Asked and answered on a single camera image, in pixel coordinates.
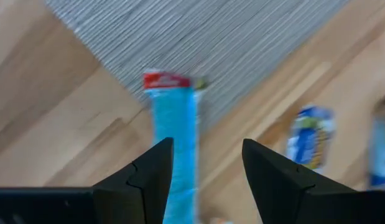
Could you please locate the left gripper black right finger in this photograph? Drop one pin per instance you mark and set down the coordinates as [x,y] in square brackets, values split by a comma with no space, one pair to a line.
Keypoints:
[288,199]

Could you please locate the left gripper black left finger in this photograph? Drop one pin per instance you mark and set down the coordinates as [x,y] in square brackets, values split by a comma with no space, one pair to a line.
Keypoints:
[142,193]

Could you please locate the blue red-ended granola bar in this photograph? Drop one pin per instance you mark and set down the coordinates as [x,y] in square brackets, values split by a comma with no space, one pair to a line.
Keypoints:
[175,118]

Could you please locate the grey woven placemat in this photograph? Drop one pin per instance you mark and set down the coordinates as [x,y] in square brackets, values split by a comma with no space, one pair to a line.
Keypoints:
[211,40]

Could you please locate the blue green yellow granola bar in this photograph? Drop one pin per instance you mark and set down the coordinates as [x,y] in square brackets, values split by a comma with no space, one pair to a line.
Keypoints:
[307,140]

